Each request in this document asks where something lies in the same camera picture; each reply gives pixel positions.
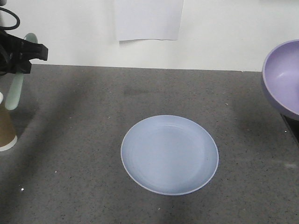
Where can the white paper sheet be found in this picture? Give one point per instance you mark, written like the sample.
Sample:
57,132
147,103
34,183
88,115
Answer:
147,19

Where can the purple plastic bowl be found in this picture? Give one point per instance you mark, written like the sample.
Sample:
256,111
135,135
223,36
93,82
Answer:
280,78

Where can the pale green plastic spoon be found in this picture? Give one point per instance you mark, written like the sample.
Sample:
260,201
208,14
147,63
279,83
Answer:
14,92

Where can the light blue plate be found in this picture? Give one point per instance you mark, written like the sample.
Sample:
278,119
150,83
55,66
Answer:
169,155

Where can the black induction cooktop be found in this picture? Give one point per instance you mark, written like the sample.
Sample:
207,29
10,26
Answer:
293,127

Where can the brown paper cup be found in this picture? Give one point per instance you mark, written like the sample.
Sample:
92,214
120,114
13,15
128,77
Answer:
8,137

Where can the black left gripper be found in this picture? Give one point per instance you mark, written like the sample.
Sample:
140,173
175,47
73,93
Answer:
21,51

